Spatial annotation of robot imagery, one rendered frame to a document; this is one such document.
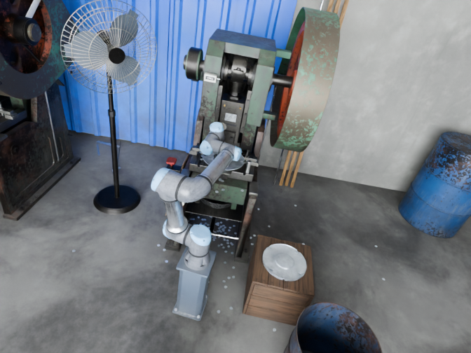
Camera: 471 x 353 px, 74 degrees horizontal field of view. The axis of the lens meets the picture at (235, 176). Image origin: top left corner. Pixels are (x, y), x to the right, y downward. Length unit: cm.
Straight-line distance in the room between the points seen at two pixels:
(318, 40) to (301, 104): 31
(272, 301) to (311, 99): 123
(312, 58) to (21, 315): 216
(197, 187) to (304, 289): 100
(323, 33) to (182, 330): 185
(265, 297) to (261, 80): 131
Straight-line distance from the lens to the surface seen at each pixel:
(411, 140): 380
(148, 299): 225
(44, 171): 316
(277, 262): 207
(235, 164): 206
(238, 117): 201
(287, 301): 208
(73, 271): 245
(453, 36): 354
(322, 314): 194
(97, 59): 220
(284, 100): 229
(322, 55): 167
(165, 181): 138
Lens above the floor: 188
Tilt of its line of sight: 34 degrees down
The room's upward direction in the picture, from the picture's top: 11 degrees clockwise
